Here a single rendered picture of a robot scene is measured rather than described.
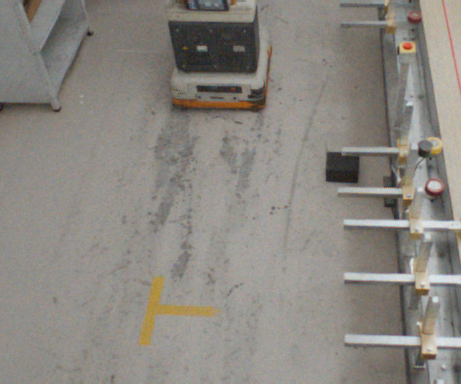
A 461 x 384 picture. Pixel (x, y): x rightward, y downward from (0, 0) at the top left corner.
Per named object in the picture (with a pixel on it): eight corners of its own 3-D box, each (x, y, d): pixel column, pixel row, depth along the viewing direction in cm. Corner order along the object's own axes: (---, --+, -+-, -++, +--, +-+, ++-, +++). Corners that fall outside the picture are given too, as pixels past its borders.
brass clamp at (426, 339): (419, 360, 224) (420, 353, 220) (415, 324, 233) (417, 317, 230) (437, 360, 224) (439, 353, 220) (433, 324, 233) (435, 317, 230)
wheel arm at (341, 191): (337, 198, 287) (337, 192, 284) (337, 192, 289) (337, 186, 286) (437, 200, 285) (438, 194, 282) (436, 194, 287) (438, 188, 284)
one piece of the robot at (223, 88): (251, 95, 430) (250, 85, 424) (188, 93, 432) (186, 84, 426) (251, 92, 432) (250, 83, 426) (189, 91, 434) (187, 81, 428)
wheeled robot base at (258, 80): (265, 112, 441) (263, 84, 423) (172, 109, 444) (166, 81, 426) (273, 50, 488) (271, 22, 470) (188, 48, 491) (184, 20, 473)
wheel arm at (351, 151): (341, 157, 305) (342, 151, 302) (341, 152, 307) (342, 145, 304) (435, 159, 303) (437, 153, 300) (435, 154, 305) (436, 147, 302)
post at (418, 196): (402, 263, 284) (415, 192, 249) (402, 256, 286) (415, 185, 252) (411, 263, 283) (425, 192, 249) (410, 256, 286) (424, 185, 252)
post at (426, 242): (408, 310, 263) (423, 240, 229) (407, 302, 266) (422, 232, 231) (417, 310, 263) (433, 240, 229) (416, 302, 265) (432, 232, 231)
